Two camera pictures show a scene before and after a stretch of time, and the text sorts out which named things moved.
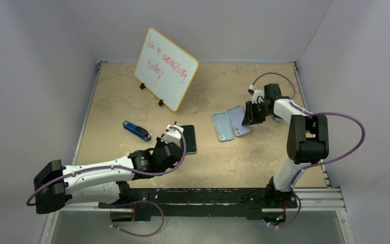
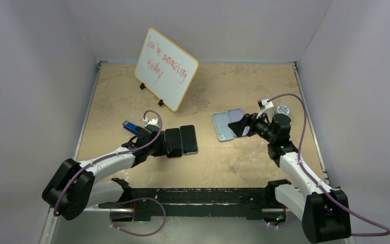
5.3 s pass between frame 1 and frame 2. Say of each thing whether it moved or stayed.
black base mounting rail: stayed
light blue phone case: stayed
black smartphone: stayed
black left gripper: moved
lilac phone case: stayed
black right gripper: moved
